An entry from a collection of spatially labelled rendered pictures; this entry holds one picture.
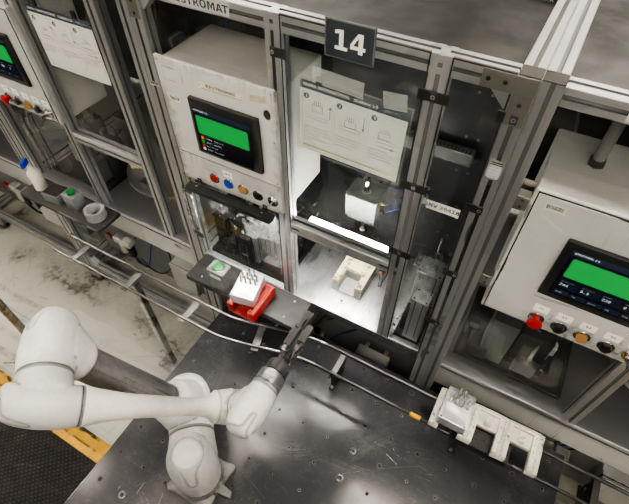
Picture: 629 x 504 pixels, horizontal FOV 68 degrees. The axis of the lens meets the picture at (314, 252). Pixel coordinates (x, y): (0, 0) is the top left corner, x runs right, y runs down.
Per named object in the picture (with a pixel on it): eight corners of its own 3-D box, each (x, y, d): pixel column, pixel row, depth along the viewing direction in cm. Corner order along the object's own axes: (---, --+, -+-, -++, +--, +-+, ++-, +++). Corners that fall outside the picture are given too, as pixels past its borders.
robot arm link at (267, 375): (275, 389, 139) (286, 373, 142) (250, 375, 142) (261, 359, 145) (277, 401, 146) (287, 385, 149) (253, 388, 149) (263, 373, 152)
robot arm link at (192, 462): (176, 503, 158) (160, 487, 141) (174, 449, 170) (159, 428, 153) (224, 491, 161) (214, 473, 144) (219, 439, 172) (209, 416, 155)
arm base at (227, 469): (215, 522, 160) (213, 519, 155) (165, 488, 167) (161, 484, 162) (246, 473, 170) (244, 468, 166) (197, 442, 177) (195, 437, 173)
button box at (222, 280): (210, 286, 195) (205, 268, 186) (221, 273, 200) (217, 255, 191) (226, 293, 193) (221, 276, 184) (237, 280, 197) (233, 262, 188)
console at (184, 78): (180, 179, 169) (146, 57, 134) (227, 137, 186) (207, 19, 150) (278, 220, 156) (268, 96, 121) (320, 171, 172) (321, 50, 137)
